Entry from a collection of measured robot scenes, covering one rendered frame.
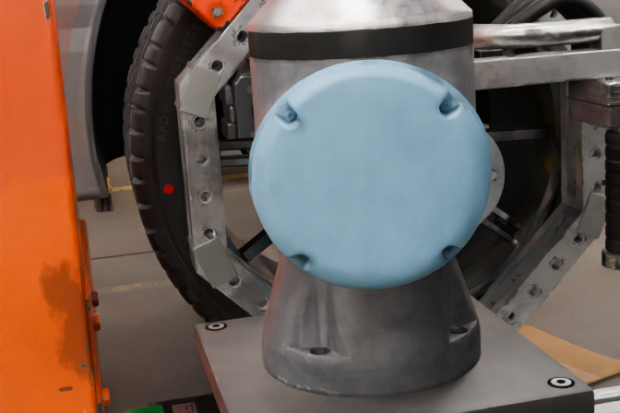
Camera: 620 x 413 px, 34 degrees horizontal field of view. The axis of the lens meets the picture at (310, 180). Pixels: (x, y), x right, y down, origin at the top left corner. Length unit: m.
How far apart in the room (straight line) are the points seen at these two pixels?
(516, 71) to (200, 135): 0.37
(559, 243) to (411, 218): 0.87
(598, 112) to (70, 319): 0.61
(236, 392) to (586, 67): 0.58
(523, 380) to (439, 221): 0.21
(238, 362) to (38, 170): 0.46
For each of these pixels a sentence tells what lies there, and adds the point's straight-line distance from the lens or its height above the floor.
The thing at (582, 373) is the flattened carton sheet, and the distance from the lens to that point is 2.76.
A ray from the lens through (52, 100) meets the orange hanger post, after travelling 1.10.
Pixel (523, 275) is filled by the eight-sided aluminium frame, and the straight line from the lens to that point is 1.34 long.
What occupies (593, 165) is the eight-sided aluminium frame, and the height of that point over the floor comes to 0.81.
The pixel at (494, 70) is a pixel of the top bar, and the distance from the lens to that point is 1.06.
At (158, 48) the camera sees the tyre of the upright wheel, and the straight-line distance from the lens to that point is 1.25.
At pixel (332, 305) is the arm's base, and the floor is 0.87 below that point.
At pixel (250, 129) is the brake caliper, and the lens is 1.72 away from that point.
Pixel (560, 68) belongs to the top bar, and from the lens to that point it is 1.09.
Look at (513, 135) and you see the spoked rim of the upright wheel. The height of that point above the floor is 0.84.
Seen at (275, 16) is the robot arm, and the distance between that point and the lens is 0.50.
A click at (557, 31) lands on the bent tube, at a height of 1.00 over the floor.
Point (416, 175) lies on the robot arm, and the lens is 0.47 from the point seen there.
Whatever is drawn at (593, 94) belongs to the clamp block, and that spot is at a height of 0.93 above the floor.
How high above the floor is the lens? 1.08
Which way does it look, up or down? 12 degrees down
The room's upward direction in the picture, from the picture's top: 4 degrees counter-clockwise
